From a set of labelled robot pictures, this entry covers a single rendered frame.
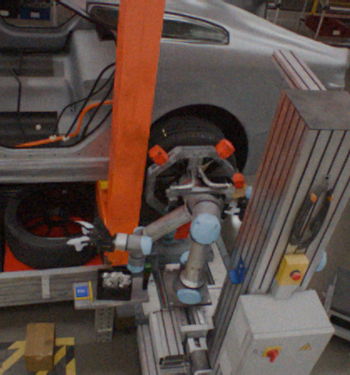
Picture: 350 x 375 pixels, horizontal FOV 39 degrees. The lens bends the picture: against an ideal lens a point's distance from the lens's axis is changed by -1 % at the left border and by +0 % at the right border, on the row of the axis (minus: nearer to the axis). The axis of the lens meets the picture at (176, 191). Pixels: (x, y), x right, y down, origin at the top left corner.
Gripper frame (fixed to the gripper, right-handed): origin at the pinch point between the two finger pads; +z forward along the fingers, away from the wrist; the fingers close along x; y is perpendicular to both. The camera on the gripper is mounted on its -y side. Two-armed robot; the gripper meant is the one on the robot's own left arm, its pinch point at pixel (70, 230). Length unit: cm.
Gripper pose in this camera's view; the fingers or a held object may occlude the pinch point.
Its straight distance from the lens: 219.1
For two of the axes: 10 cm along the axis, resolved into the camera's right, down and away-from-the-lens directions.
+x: 0.5, -5.3, 8.5
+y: -1.4, 8.4, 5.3
